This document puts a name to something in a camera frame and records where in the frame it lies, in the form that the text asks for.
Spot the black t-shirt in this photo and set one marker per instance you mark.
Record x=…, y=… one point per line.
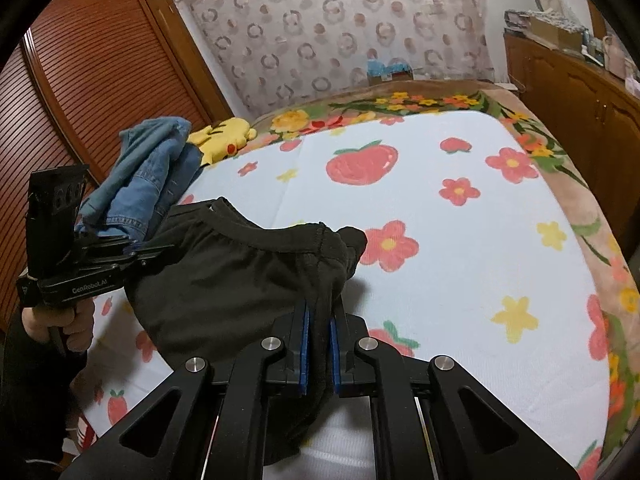
x=225, y=280

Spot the person's left forearm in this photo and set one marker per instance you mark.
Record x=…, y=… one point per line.
x=35, y=400

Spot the yellow plush toy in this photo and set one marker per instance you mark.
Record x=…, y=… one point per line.
x=220, y=140

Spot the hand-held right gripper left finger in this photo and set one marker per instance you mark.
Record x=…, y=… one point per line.
x=305, y=355

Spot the circle patterned curtain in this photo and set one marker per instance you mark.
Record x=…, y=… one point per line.
x=340, y=25

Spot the wooden louvered wardrobe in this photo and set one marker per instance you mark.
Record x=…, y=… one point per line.
x=100, y=60

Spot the cardboard box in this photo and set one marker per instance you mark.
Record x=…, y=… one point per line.
x=555, y=30

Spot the blue denim garment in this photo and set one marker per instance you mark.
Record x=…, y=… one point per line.
x=145, y=190

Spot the pink kettle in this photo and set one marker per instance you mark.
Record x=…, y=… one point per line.
x=615, y=57

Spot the white floral bed sheet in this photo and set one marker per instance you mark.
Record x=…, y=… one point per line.
x=450, y=260

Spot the wooden sideboard cabinet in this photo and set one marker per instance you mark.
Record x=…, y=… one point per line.
x=575, y=95

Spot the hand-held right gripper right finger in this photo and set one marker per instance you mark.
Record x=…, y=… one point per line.
x=335, y=355

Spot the small blue box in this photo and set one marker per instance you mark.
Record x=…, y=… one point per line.
x=387, y=71

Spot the person's left hand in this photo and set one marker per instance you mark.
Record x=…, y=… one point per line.
x=75, y=335

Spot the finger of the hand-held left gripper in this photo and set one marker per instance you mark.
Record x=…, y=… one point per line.
x=145, y=257
x=107, y=236

